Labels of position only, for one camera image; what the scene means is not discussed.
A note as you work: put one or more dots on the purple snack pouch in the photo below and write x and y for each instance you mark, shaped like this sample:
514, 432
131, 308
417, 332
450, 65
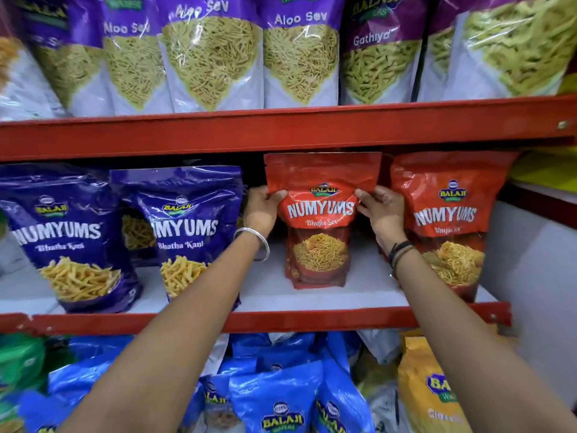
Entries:
194, 220
135, 234
67, 220

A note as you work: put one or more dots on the green snack packet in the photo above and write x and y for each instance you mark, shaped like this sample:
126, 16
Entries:
18, 360

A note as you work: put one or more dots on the person's left thumb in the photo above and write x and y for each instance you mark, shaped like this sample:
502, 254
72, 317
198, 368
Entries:
278, 195

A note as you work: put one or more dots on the row of purple white packets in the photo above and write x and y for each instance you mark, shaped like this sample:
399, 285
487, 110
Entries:
216, 54

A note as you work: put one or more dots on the silver bangle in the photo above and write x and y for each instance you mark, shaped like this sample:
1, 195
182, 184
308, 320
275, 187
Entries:
261, 238

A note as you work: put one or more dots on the person's right thumb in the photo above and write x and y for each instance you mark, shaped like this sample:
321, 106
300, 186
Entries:
364, 198

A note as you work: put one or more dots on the pile of blue packets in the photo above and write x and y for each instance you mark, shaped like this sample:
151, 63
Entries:
279, 392

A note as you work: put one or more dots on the person's right hand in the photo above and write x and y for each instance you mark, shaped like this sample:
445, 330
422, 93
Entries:
386, 214

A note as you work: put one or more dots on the red metal shelf rack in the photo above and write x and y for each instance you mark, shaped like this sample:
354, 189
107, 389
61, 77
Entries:
288, 128

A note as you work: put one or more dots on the red snack pouch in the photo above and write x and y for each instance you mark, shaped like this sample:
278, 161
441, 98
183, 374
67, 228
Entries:
322, 175
450, 184

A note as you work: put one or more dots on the black thread wristbands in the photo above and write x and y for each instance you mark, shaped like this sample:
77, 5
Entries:
400, 253

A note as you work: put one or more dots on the silver snack packet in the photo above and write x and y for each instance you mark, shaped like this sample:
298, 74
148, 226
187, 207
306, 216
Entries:
383, 405

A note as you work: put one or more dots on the yellow snack packet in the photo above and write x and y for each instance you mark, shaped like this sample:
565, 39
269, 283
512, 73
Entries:
423, 387

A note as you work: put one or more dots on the yellow green packet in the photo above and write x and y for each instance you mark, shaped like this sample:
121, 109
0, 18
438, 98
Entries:
545, 169

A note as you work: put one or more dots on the person's left hand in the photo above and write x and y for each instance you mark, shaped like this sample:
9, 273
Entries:
259, 209

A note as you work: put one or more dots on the person's right forearm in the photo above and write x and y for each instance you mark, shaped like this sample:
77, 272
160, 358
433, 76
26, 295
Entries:
464, 351

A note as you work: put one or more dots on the person's left forearm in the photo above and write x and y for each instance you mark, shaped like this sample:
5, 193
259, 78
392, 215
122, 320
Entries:
189, 338

